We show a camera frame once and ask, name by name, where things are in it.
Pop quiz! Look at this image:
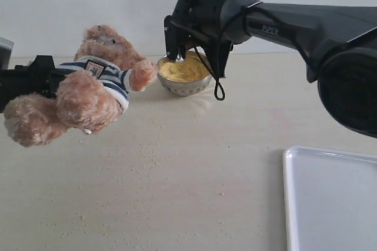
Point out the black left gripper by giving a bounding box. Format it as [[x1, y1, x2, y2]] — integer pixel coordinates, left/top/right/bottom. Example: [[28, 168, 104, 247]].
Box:
[[1, 55, 68, 113]]

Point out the beige teddy bear striped sweater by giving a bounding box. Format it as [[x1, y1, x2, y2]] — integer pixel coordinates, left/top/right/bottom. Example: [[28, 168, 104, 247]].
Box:
[[2, 25, 158, 147]]

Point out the steel bowl of yellow grain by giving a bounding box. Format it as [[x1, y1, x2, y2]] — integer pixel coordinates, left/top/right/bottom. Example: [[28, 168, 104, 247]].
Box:
[[157, 51, 212, 97]]

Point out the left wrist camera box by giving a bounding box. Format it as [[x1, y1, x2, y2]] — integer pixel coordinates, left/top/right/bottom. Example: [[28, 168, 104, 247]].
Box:
[[0, 37, 14, 70]]

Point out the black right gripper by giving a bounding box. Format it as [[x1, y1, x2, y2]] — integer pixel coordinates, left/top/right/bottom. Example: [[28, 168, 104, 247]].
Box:
[[171, 0, 232, 78]]

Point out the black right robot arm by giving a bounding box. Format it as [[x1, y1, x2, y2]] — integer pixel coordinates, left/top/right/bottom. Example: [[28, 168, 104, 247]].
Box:
[[164, 0, 376, 137]]

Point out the white rectangular tray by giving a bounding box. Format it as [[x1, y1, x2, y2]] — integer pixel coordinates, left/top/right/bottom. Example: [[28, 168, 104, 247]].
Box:
[[282, 146, 376, 251]]

